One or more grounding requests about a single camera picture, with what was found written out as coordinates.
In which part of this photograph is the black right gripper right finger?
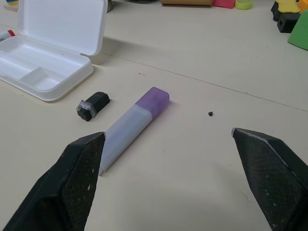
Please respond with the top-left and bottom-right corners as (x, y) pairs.
(231, 128), (308, 231)

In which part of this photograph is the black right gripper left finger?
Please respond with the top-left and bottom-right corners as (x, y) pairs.
(1, 131), (107, 231)

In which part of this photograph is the white plastic case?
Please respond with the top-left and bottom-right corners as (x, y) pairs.
(0, 0), (108, 102)

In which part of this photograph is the black eraser with clear sleeve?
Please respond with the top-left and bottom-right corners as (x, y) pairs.
(76, 91), (111, 122)

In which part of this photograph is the purple capped translucent highlighter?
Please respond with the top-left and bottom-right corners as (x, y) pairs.
(99, 87), (170, 176)

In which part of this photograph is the green foam block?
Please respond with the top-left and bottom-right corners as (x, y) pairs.
(288, 9), (308, 51)

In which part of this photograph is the black hollow square block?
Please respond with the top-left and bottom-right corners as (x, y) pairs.
(277, 12), (302, 34)

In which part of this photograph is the white marker with red band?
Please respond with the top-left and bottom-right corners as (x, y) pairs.
(0, 29), (15, 42)

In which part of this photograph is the yellow foam block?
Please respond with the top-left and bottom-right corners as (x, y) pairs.
(274, 0), (301, 13)

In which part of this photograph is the orange foam block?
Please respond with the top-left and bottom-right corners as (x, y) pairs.
(297, 0), (308, 14)

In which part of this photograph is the lime green round cap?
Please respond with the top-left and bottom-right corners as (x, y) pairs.
(234, 0), (253, 10)

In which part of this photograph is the pink foam block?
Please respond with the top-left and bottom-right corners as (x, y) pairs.
(212, 0), (236, 9)

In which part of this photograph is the brown wooden board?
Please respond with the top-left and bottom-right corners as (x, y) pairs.
(160, 0), (214, 7)

